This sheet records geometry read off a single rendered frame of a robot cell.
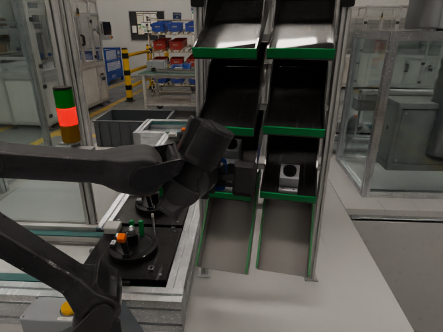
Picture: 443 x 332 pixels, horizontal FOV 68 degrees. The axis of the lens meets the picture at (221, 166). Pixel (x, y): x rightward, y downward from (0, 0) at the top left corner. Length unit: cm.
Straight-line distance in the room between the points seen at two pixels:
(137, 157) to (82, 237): 75
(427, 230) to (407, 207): 14
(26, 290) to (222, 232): 51
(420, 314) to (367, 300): 93
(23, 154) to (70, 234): 75
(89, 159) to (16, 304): 63
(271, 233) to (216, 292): 25
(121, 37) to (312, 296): 1162
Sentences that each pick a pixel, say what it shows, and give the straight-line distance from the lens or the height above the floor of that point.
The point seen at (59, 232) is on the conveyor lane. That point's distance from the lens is 122.
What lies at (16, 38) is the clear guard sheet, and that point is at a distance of 111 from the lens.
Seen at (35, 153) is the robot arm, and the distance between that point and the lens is 47.
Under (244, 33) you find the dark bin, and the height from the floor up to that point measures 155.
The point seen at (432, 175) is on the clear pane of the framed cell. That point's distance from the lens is 171.
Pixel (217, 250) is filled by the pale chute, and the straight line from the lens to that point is 90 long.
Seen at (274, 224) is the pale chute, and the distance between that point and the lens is 92.
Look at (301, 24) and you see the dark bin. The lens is 84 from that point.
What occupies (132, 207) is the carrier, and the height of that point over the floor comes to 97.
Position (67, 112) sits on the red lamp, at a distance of 102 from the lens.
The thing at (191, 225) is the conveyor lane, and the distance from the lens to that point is 113.
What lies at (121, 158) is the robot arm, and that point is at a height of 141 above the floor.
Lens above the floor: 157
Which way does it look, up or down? 23 degrees down
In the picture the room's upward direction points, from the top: straight up
